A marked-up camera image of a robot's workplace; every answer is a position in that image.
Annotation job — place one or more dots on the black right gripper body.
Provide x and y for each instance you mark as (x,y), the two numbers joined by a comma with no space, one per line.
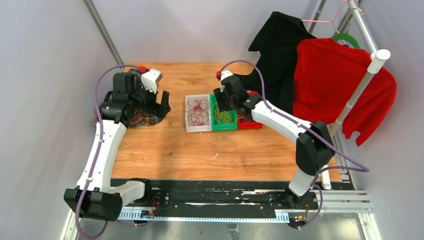
(230,101)

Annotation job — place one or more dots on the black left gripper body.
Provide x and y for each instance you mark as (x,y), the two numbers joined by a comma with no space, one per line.
(147,101)

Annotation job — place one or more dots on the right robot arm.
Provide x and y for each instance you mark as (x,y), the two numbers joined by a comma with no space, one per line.
(313,145)

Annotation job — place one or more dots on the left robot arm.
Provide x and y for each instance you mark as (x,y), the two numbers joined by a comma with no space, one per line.
(93,197)

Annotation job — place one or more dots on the green plastic bin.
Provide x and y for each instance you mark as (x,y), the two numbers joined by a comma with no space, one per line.
(222,121)

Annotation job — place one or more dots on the plaid flannel shirt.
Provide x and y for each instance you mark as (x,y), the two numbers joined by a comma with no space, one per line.
(142,119)

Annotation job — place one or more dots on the white plastic bin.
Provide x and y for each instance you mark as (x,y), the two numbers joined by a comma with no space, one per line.
(198,117)

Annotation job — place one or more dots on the red plastic bin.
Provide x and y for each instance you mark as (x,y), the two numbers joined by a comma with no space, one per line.
(244,123)

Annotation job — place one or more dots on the black shirt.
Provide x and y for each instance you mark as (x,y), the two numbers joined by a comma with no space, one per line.
(277,43)

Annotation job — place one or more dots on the red sweater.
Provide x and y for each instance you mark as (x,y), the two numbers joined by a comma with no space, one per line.
(327,74)

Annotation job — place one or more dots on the green clothes hanger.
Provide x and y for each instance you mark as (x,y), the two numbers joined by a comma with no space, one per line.
(347,38)

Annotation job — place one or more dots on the white clothes rack pole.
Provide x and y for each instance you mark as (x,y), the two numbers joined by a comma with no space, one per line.
(378,59)

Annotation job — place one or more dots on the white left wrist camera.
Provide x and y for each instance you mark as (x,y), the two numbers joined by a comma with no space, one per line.
(150,80)

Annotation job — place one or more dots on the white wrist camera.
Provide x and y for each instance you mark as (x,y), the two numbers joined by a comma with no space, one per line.
(221,75)
(150,80)

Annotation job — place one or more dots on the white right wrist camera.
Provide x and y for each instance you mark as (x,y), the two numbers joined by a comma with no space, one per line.
(221,75)

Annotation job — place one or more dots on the pink wire hanger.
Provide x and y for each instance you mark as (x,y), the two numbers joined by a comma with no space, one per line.
(317,15)

